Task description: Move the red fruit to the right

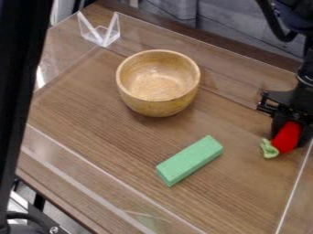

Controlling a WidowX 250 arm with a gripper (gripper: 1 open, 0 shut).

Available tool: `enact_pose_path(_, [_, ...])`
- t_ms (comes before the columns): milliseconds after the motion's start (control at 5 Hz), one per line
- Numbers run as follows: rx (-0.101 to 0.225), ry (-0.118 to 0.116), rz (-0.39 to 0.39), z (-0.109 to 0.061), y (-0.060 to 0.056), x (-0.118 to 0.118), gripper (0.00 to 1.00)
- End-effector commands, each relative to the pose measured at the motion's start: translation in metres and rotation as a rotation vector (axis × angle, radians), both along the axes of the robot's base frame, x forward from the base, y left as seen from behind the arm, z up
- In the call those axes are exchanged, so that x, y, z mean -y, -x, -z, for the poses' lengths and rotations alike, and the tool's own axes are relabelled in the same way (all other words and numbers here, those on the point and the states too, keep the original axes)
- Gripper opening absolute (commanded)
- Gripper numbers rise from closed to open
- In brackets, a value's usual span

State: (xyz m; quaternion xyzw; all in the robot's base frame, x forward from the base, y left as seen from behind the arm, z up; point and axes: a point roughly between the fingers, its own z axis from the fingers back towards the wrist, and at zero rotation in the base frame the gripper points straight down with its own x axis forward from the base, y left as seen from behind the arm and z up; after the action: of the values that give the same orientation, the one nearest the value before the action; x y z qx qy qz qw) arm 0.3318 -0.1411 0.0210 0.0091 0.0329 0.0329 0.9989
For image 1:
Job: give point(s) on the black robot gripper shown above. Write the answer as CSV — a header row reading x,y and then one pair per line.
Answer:
x,y
288,105

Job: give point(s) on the red plush strawberry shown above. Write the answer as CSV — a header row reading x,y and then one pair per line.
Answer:
x,y
284,141

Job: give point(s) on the light wooden bowl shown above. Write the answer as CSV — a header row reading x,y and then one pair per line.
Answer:
x,y
158,81

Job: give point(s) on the green rectangular block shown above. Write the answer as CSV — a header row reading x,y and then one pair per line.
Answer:
x,y
184,163

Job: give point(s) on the clear acrylic tray wall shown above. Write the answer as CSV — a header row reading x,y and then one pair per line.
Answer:
x,y
98,30

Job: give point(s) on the black metal bracket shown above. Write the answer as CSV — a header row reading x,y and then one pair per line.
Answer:
x,y
30,210

